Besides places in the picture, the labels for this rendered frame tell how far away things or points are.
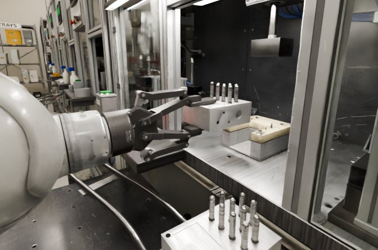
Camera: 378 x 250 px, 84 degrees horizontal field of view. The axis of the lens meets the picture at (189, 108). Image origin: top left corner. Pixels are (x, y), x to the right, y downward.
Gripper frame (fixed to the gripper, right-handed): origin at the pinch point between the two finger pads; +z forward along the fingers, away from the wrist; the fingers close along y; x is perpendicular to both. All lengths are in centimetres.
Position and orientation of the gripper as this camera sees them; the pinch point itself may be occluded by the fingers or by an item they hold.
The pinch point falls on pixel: (201, 114)
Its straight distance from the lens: 46.2
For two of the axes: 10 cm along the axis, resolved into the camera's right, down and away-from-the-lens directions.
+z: 8.2, -1.6, 5.6
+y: -0.2, -9.7, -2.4
